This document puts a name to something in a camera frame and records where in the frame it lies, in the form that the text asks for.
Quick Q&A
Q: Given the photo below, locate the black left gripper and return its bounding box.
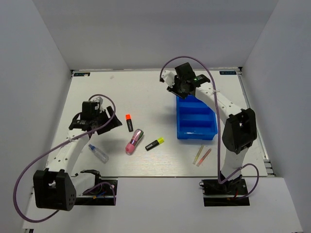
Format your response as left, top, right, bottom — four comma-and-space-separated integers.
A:
94, 106, 122, 135

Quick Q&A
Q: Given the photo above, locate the orange cap black highlighter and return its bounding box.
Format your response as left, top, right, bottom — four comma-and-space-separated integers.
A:
125, 114, 134, 132

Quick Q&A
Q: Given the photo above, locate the pink crayon tube case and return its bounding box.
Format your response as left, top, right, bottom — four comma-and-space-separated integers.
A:
125, 129, 144, 155

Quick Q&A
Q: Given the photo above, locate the clear spray bottle blue cap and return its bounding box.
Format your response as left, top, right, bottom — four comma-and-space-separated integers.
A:
88, 144, 109, 164

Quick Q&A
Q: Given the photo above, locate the yellow cap black highlighter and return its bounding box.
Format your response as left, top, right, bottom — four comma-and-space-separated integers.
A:
145, 137, 164, 151

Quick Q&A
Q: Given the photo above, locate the orange thin pen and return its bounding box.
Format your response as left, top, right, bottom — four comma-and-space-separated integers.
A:
196, 148, 212, 166

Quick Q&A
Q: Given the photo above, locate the yellow thin pen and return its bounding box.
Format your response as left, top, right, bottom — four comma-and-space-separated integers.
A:
192, 145, 204, 165

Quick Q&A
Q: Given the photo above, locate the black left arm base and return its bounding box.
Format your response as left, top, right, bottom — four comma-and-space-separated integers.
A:
71, 176, 118, 206

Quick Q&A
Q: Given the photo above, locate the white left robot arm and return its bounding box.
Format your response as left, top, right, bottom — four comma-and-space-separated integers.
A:
33, 97, 116, 211

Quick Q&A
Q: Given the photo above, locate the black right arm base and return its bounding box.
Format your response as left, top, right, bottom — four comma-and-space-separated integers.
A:
199, 179, 250, 207

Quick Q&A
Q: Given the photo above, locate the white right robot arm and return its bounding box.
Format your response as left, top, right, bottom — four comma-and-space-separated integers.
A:
103, 63, 257, 194

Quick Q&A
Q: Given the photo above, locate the right corner table label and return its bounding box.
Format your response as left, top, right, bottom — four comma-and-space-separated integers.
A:
219, 70, 237, 75

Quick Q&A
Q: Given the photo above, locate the corner table label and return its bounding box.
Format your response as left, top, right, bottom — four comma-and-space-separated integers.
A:
73, 72, 90, 77
219, 70, 237, 75

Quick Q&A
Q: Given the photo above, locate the blue plastic compartment bin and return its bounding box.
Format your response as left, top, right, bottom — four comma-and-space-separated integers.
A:
176, 95, 218, 141

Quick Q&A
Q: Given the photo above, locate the left corner table label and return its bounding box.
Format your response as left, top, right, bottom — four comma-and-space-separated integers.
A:
73, 72, 90, 77

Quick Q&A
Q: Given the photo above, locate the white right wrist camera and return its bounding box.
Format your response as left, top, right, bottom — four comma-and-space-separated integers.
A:
160, 70, 175, 88

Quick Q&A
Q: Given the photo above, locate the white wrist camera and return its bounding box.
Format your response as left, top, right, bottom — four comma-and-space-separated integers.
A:
160, 70, 175, 88
93, 96, 104, 108

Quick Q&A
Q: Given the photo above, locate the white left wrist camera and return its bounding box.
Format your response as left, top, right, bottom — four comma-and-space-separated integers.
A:
93, 96, 104, 108

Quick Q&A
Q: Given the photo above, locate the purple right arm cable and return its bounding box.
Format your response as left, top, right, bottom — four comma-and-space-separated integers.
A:
159, 56, 259, 200

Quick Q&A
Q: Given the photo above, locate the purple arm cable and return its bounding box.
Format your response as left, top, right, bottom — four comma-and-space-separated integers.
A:
13, 94, 117, 223
159, 56, 259, 200

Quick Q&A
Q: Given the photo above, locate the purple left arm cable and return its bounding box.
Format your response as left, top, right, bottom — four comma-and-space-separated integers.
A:
13, 94, 117, 223

